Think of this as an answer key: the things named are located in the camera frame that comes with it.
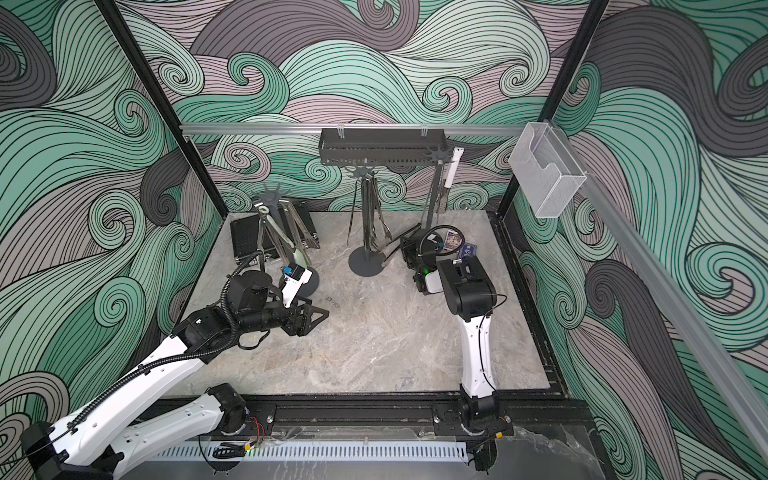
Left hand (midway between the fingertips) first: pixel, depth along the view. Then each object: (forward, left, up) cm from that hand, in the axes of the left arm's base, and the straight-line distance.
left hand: (319, 305), depth 69 cm
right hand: (+35, -21, -17) cm, 44 cm away
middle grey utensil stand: (+28, -8, -22) cm, 36 cm away
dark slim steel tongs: (+26, -14, +5) cm, 30 cm away
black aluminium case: (+35, +33, -18) cm, 51 cm away
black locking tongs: (+20, -13, -1) cm, 24 cm away
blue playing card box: (+33, -47, -21) cm, 62 cm away
